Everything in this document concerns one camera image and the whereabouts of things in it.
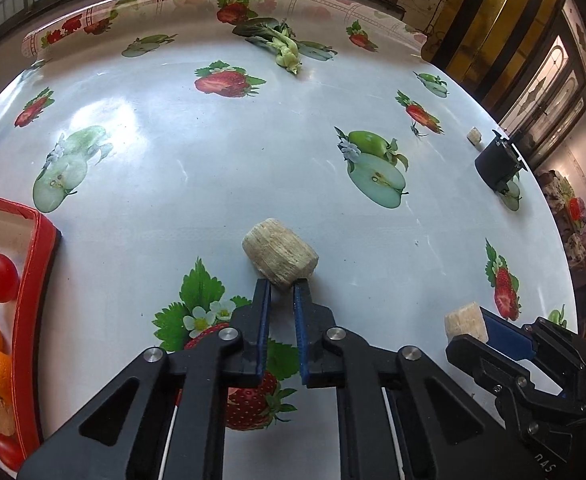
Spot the golden door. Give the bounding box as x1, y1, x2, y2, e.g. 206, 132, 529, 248
425, 0, 559, 106

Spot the red rimmed white tray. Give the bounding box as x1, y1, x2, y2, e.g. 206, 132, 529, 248
0, 194, 62, 476

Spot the floral printed chair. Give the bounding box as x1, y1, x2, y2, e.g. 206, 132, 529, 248
538, 170, 586, 266

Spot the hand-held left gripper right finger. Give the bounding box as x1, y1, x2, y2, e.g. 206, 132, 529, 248
293, 280, 539, 480

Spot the fruit printed tablecloth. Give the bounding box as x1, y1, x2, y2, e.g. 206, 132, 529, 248
0, 0, 581, 480

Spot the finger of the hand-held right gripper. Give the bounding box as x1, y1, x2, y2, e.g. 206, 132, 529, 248
446, 334, 574, 413
480, 311, 586, 401

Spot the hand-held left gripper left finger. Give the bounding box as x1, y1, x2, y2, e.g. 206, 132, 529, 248
17, 278, 274, 480

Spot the wooden glass door cabinet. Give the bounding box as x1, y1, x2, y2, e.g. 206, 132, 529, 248
493, 0, 586, 171

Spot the green bok choy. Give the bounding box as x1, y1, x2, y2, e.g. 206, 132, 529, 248
232, 17, 304, 76

